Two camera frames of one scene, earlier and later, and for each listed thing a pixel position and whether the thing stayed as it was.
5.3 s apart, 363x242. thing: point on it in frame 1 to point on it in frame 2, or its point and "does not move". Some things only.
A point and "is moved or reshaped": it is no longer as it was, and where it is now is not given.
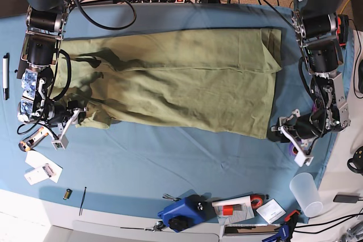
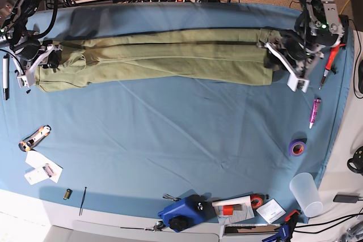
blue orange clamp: [286, 229] does not move
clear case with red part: [233, 210] does not move
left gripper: [53, 115] to [28, 52]
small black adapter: [346, 199] does not move
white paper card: [271, 211] does not move
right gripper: [330, 112] to [299, 51]
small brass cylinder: [67, 194] does not move
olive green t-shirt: [220, 81] is moved or reshaped
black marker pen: [5, 76] does not move
